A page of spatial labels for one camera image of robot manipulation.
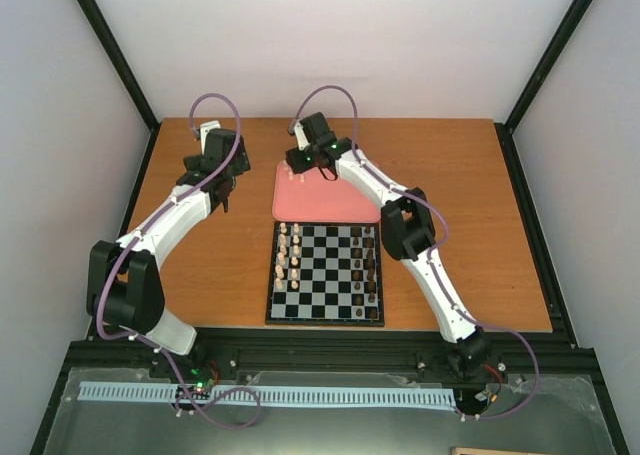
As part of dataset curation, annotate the brown chess pieces back row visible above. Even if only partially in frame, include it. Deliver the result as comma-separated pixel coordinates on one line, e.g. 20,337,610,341
364,227,377,318

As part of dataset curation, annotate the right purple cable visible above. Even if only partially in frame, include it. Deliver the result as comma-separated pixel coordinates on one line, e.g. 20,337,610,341
289,84,541,421

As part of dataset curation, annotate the clear acrylic sheet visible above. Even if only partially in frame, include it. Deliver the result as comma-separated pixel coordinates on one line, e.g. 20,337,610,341
42,369,617,454

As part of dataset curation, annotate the black white chess board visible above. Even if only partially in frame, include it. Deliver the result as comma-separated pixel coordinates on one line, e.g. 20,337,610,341
265,221,385,327

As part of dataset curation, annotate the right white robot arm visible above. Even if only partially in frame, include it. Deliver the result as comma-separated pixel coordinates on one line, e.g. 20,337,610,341
285,112,491,380

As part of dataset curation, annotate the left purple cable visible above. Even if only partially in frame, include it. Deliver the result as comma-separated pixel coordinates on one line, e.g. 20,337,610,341
94,93,262,431

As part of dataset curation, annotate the pink plastic tray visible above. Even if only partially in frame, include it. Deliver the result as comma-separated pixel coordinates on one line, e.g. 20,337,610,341
272,161,380,223

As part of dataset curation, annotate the black aluminium frame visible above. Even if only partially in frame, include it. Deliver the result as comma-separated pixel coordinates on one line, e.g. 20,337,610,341
31,0,629,454

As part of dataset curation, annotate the light blue cable duct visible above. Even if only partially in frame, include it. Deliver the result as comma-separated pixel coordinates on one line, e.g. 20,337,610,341
77,381,456,411

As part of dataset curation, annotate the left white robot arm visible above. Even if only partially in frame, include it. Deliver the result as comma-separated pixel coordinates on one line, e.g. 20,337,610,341
86,121,250,378

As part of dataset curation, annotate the purple cable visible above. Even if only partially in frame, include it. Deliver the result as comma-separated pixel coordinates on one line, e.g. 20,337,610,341
289,84,541,421
94,93,262,431

